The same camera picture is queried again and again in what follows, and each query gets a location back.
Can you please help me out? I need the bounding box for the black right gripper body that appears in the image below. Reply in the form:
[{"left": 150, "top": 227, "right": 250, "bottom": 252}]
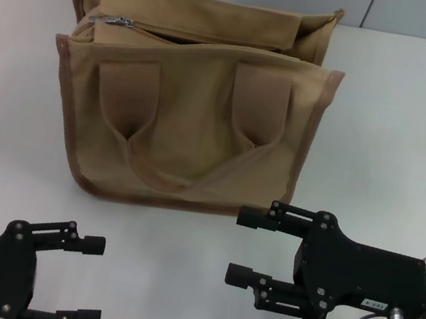
[{"left": 283, "top": 207, "right": 426, "bottom": 319}]

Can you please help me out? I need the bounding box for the khaki fabric food bag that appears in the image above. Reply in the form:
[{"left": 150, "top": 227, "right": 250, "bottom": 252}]
[{"left": 29, "top": 0, "right": 356, "bottom": 234}]

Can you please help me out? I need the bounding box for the silver metal zipper pull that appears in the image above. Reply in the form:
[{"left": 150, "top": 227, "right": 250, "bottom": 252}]
[{"left": 88, "top": 10, "right": 137, "bottom": 32}]

